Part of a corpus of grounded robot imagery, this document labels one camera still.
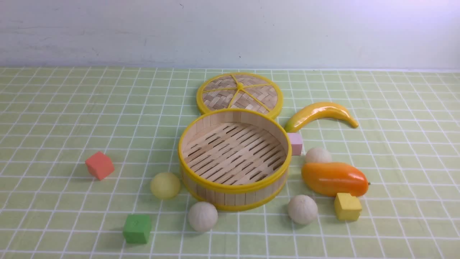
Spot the yellow bun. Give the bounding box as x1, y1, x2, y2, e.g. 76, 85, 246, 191
150, 172, 181, 199

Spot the woven bamboo steamer lid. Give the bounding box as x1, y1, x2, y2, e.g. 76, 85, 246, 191
196, 72, 283, 119

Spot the green foam cube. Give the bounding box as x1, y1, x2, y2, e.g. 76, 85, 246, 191
122, 214, 152, 244

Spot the green checkered tablecloth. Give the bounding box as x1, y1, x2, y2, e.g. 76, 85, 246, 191
0, 67, 460, 259

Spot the bamboo steamer tray yellow rim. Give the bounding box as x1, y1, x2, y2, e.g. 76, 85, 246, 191
178, 109, 292, 211

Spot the pink foam cube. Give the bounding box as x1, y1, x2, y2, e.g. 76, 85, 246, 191
287, 132, 303, 156

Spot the white bun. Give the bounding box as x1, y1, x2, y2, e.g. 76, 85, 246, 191
304, 146, 332, 163
187, 201, 218, 232
287, 195, 318, 225

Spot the yellow plastic banana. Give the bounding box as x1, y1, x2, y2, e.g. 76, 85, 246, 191
284, 102, 359, 133

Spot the yellow foam cube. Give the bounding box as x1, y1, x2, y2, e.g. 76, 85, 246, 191
334, 193, 363, 221

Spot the red foam cube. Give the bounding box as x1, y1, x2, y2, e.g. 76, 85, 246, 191
85, 151, 115, 181

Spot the orange plastic mango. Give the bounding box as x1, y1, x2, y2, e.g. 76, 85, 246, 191
301, 162, 370, 197

